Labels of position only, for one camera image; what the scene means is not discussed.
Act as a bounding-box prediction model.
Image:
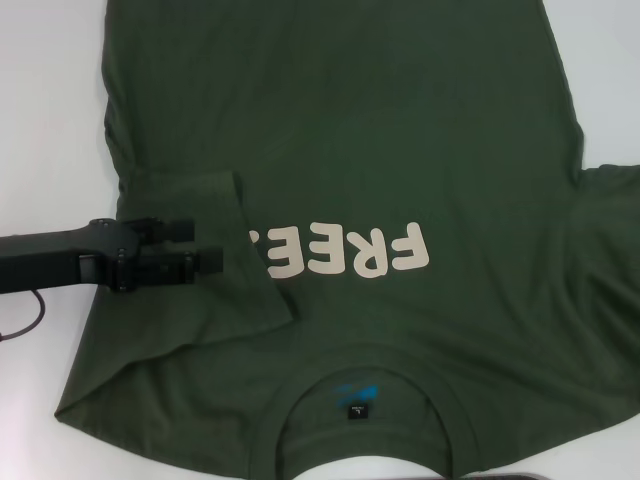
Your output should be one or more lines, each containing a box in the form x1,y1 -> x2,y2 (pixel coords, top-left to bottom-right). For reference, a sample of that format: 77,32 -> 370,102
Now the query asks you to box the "dark green FREE! t-shirt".
52,0 -> 640,480

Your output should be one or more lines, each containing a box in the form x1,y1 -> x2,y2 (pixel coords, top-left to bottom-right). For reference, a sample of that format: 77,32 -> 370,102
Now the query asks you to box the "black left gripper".
0,215 -> 225,294

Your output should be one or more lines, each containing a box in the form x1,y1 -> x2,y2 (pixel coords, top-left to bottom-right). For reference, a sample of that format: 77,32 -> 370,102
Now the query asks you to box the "dark robot torso edge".
412,471 -> 569,480

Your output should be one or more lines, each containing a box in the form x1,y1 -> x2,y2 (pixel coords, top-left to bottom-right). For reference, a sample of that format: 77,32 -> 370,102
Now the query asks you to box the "dark left gripper cable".
0,289 -> 46,344

